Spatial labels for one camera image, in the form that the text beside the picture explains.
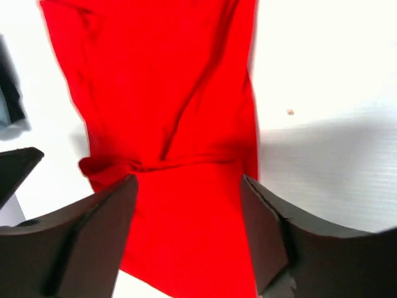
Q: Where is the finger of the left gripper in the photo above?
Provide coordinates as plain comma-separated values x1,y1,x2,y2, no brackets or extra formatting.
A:
0,147,44,208

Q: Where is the folded light blue t shirt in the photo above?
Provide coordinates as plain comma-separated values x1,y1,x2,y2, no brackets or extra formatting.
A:
0,89,11,131

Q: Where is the red t shirt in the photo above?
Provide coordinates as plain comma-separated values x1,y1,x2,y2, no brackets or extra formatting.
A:
40,1,258,297

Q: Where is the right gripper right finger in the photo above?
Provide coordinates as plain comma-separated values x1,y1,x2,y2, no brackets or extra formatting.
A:
240,176,396,298

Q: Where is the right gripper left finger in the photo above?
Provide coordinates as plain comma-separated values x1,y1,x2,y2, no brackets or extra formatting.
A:
1,175,138,298

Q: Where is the folded black t shirt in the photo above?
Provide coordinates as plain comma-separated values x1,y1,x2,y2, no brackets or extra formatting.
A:
1,35,26,126

